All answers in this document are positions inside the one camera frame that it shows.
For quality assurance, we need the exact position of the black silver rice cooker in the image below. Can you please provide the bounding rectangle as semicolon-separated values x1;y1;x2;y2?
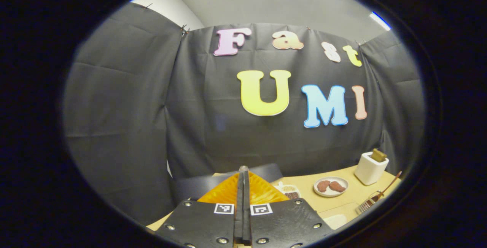
175;163;284;205

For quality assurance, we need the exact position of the white divided bean dish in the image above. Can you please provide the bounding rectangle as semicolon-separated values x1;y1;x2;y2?
275;181;302;200

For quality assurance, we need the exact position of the black backdrop cloth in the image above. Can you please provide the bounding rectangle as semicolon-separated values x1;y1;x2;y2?
63;3;425;226

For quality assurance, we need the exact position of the white toaster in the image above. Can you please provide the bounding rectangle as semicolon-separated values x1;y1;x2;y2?
354;151;389;186

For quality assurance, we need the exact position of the wire chopstick holder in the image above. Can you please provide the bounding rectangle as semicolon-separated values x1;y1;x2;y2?
356;190;385;215

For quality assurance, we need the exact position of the brown wooden spoon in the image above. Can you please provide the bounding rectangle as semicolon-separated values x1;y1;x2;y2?
375;171;402;203

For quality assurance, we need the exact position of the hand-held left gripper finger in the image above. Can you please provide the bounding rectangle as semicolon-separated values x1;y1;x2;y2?
243;166;335;248
154;166;244;248

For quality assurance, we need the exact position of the white round plate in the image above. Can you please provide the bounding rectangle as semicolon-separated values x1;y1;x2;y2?
313;176;349;197

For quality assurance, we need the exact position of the small ceiling light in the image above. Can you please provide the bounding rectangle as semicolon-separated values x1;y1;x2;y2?
370;11;392;31

